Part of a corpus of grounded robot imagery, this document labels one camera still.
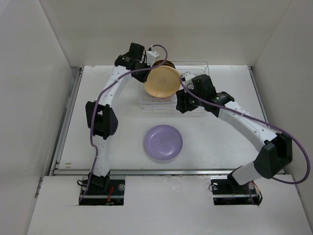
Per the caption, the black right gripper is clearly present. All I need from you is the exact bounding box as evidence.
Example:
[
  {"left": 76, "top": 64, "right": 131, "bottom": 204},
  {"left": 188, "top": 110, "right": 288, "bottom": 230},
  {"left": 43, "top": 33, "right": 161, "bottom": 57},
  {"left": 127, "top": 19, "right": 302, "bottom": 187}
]
[{"left": 176, "top": 84, "right": 205, "bottom": 113}]

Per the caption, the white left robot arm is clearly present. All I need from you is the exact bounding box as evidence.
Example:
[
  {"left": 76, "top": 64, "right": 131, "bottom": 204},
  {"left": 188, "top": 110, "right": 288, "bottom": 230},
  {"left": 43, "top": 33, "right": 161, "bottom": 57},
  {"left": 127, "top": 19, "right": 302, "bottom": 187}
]
[{"left": 84, "top": 43, "right": 158, "bottom": 194}]

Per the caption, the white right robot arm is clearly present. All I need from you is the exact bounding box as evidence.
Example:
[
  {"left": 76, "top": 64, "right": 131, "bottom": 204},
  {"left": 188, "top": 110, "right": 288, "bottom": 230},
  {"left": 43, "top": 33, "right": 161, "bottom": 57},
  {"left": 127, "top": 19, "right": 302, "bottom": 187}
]
[{"left": 176, "top": 74, "right": 292, "bottom": 193}]

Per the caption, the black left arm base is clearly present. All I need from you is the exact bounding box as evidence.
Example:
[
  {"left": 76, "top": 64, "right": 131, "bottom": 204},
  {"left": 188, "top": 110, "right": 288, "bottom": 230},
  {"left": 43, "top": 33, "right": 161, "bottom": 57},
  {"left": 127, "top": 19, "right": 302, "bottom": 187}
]
[{"left": 77, "top": 175, "right": 126, "bottom": 206}]

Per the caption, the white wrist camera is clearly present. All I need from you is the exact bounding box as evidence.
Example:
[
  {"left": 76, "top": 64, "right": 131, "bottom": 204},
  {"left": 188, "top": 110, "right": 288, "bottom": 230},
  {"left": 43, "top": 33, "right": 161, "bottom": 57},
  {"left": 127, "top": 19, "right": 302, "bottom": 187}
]
[
  {"left": 146, "top": 50, "right": 160, "bottom": 67},
  {"left": 182, "top": 72, "right": 196, "bottom": 86}
]

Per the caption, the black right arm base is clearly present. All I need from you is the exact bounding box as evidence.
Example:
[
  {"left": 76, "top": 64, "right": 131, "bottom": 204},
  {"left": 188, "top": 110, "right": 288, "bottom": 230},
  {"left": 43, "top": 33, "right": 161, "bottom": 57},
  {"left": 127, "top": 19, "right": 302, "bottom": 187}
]
[{"left": 208, "top": 177, "right": 263, "bottom": 206}]

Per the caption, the yellow patterned plate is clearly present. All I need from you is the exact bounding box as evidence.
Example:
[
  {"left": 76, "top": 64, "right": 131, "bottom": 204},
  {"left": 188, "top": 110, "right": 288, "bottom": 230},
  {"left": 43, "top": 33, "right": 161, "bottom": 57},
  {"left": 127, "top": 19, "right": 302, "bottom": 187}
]
[{"left": 153, "top": 60, "right": 176, "bottom": 69}]

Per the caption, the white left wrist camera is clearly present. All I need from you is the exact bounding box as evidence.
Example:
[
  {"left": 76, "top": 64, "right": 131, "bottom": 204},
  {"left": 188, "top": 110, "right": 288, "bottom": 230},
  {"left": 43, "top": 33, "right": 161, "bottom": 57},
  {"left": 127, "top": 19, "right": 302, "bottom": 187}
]
[{"left": 146, "top": 50, "right": 160, "bottom": 67}]

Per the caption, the tan yellow plate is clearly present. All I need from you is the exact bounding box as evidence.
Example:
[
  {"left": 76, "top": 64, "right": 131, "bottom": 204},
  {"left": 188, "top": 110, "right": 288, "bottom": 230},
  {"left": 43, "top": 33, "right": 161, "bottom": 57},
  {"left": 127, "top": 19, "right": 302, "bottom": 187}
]
[{"left": 144, "top": 66, "right": 180, "bottom": 98}]

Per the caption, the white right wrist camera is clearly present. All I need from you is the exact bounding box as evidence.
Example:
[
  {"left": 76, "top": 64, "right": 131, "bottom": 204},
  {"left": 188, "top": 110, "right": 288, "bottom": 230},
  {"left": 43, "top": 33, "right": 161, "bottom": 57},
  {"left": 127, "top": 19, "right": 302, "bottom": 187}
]
[{"left": 182, "top": 72, "right": 196, "bottom": 86}]

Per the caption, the lavender purple plate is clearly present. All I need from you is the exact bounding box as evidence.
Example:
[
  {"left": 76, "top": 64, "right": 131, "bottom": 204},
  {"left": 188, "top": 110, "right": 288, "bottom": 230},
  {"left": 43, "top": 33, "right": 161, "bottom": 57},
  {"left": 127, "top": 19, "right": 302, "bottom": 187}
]
[{"left": 143, "top": 124, "right": 183, "bottom": 163}]

